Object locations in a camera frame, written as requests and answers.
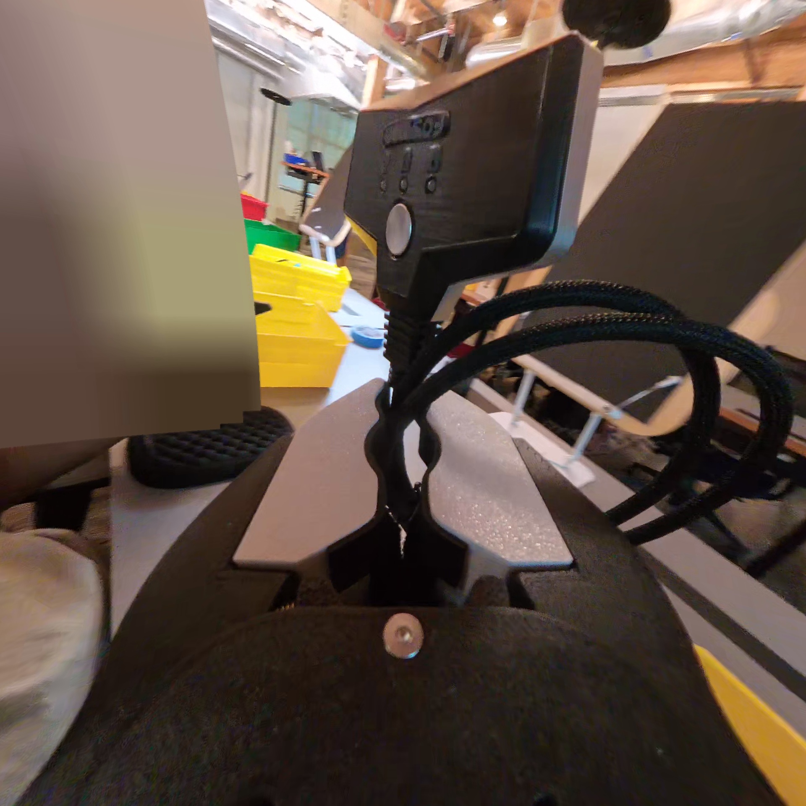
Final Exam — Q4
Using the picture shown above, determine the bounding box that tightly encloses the black braided cable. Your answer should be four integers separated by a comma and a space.
377, 280, 796, 547

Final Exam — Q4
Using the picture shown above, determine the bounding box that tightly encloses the white panel stand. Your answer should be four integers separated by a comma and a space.
488, 368, 684, 487

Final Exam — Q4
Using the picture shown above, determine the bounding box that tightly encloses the black wood-framed acoustic panel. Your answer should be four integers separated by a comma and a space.
301, 148, 355, 265
519, 101, 806, 438

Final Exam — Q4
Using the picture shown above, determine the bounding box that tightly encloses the green plastic bin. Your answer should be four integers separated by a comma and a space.
244, 217, 303, 256

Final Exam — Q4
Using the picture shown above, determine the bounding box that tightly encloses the black floor lamp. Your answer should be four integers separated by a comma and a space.
260, 87, 292, 218

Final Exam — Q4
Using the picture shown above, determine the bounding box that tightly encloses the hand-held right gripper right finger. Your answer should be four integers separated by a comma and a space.
419, 390, 576, 572

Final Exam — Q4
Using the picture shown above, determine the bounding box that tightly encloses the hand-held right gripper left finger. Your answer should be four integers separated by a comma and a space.
232, 378, 388, 569

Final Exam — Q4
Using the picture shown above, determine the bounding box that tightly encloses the small standing desk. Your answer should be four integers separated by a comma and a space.
280, 160, 331, 218

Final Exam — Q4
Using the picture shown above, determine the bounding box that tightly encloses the black hdmi switch box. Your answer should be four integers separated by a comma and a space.
343, 31, 605, 388

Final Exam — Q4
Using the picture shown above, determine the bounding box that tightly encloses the black textured wrist rest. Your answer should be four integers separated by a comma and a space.
126, 406, 296, 491

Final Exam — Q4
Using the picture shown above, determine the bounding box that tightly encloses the yellow plastic bin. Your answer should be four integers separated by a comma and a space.
255, 293, 352, 389
249, 242, 353, 314
693, 644, 806, 806

